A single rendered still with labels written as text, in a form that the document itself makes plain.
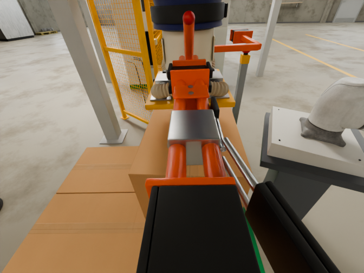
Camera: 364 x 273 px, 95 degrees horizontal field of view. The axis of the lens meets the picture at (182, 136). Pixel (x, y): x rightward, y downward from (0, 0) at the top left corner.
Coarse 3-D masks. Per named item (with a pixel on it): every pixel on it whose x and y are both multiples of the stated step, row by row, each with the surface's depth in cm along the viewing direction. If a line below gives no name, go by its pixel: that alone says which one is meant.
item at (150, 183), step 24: (168, 192) 13; (192, 192) 13; (216, 192) 13; (168, 216) 11; (192, 216) 11; (216, 216) 11; (240, 216) 11; (144, 240) 10; (168, 240) 10; (192, 240) 10; (216, 240) 10; (240, 240) 10; (144, 264) 9; (168, 264) 9; (192, 264) 9; (216, 264) 9; (240, 264) 9
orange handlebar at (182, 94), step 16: (224, 48) 61; (240, 48) 61; (256, 48) 61; (176, 96) 28; (192, 96) 28; (208, 96) 28; (176, 144) 19; (208, 144) 19; (176, 160) 17; (208, 160) 17; (176, 176) 16; (208, 176) 16; (224, 176) 16
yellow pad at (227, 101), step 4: (212, 68) 69; (216, 80) 59; (228, 92) 58; (216, 96) 54; (224, 96) 54; (228, 96) 54; (232, 96) 55; (220, 100) 53; (224, 100) 53; (228, 100) 53; (232, 100) 53; (220, 104) 53; (224, 104) 53; (228, 104) 53; (232, 104) 53
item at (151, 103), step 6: (162, 72) 70; (150, 96) 58; (168, 96) 56; (150, 102) 54; (156, 102) 54; (162, 102) 54; (168, 102) 54; (150, 108) 54; (156, 108) 54; (162, 108) 54; (168, 108) 54
